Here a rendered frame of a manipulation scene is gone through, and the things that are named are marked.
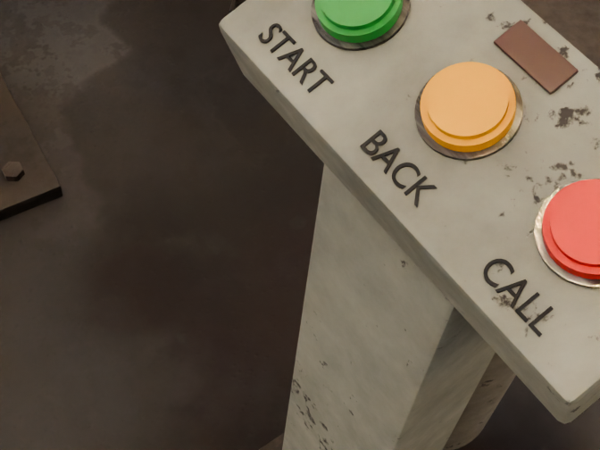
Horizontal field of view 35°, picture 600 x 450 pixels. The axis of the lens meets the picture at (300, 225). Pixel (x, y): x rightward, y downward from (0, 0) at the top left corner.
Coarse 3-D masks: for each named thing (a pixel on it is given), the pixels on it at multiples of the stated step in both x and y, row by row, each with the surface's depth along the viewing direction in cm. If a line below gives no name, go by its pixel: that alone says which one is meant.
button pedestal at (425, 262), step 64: (256, 0) 46; (448, 0) 43; (512, 0) 43; (256, 64) 45; (320, 64) 44; (384, 64) 43; (448, 64) 42; (512, 64) 42; (576, 64) 41; (320, 128) 43; (384, 128) 42; (512, 128) 40; (576, 128) 40; (320, 192) 50; (384, 192) 41; (448, 192) 40; (512, 192) 40; (320, 256) 53; (384, 256) 47; (448, 256) 39; (512, 256) 39; (320, 320) 58; (384, 320) 50; (448, 320) 45; (512, 320) 38; (576, 320) 37; (320, 384) 64; (384, 384) 55; (448, 384) 54; (576, 384) 36; (320, 448) 71; (384, 448) 60
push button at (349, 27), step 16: (320, 0) 44; (336, 0) 43; (352, 0) 43; (368, 0) 43; (384, 0) 43; (400, 0) 43; (320, 16) 44; (336, 16) 43; (352, 16) 43; (368, 16) 43; (384, 16) 43; (336, 32) 43; (352, 32) 43; (368, 32) 43; (384, 32) 43
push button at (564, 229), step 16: (560, 192) 38; (576, 192) 38; (592, 192) 38; (560, 208) 38; (576, 208) 38; (592, 208) 37; (544, 224) 38; (560, 224) 38; (576, 224) 37; (592, 224) 37; (544, 240) 38; (560, 240) 37; (576, 240) 37; (592, 240) 37; (560, 256) 37; (576, 256) 37; (592, 256) 37; (576, 272) 37; (592, 272) 37
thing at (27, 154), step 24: (0, 96) 114; (0, 120) 112; (24, 120) 113; (0, 144) 110; (24, 144) 111; (0, 168) 109; (24, 168) 109; (48, 168) 109; (0, 192) 107; (24, 192) 107; (48, 192) 107; (0, 216) 106
